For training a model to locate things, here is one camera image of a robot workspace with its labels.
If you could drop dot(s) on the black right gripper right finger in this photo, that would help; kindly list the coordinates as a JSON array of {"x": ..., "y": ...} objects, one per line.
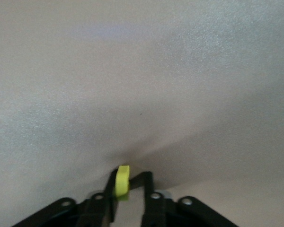
[{"x": 155, "y": 210}]

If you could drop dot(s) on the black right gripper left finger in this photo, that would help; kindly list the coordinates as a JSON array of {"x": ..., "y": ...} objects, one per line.
[{"x": 94, "y": 210}]

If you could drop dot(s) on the small yellow foam letter n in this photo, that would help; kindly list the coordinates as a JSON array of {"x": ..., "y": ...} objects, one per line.
[{"x": 121, "y": 182}]

